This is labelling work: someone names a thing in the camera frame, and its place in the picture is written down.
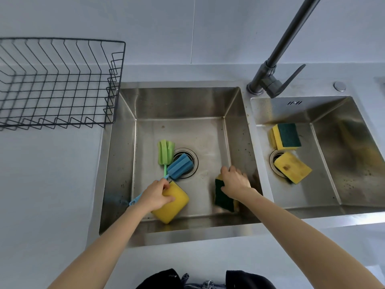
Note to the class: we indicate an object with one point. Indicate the person's left hand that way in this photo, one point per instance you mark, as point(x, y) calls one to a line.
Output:
point(152, 197)

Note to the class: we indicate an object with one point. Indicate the person's right hand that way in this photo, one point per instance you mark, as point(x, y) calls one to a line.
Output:
point(236, 183)

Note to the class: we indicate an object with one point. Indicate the person's right thumb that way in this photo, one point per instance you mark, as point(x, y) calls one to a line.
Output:
point(224, 172)

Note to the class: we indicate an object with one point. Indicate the person's left thumb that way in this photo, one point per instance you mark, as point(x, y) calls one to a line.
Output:
point(169, 200)

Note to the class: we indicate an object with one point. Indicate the plain yellow sponge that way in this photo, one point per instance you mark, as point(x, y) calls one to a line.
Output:
point(172, 212)

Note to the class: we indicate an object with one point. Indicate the yellow sponge dark green pad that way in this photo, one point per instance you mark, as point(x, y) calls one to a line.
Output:
point(222, 202)
point(289, 135)

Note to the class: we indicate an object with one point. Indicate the person's right forearm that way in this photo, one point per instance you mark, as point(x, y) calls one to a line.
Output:
point(300, 240)

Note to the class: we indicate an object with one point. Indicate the person's left forearm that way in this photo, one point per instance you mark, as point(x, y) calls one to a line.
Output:
point(105, 249)

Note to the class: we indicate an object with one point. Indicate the round steel drain strainer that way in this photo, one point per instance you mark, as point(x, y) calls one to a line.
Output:
point(272, 158)
point(195, 161)

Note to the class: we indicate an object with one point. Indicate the blue foam bottle brush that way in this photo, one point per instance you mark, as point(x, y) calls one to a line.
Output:
point(180, 166)

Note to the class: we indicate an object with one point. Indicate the green foam bottle brush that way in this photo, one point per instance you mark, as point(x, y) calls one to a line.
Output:
point(165, 151)

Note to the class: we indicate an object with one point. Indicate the stained yellow sponge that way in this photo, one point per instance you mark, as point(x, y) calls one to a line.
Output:
point(292, 167)

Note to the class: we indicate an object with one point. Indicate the large steel sink basin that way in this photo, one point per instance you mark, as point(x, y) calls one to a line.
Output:
point(186, 102)

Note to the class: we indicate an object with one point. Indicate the person's black top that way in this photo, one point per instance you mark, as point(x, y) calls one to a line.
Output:
point(159, 281)

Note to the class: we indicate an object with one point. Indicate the small steel sink basin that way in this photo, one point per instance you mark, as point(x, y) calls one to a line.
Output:
point(340, 153)

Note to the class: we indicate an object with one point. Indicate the round silver countertop cap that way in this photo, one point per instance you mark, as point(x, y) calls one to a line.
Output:
point(340, 86)

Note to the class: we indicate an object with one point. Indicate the dark grey faucet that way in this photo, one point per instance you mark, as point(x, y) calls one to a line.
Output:
point(284, 39)

